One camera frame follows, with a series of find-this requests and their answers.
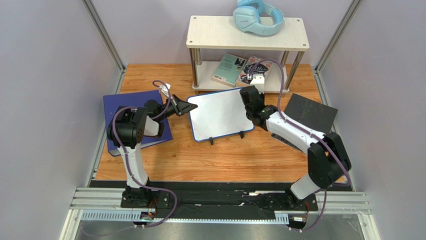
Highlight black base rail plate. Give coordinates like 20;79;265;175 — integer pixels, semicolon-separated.
89;180;353;221

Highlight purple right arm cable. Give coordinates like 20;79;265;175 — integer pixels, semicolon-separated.
247;58;352;232

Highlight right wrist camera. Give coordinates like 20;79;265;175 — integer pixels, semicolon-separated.
247;74;266;94

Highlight light blue headphones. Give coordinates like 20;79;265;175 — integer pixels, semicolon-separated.
233;0;285;37

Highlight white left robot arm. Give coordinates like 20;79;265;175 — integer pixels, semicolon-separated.
106;94;198;208

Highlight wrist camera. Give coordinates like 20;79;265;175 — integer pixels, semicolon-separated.
247;74;266;94
158;83;171;97

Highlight teal paperback book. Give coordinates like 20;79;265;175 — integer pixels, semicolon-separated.
210;53;247;88

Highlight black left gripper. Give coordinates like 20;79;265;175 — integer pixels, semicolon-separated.
157;94;199;122

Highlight black notebook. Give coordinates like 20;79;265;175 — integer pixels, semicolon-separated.
266;94;338;154

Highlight white two-tier shelf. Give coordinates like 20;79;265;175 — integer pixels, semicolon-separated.
186;15;310;93

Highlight blue framed whiteboard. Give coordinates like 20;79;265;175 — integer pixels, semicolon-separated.
186;87;255;142

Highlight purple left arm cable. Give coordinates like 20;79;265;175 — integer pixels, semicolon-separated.
111;79;179;231

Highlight Little Women book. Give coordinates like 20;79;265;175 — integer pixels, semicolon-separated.
236;55;274;87

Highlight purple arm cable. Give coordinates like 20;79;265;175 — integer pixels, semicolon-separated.
111;79;179;231
247;58;352;232

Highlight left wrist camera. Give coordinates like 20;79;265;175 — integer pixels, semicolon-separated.
158;83;171;97

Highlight blue binder folder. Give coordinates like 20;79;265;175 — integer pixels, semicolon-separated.
103;90;173;149

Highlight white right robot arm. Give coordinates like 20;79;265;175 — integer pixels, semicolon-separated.
239;85;352;204

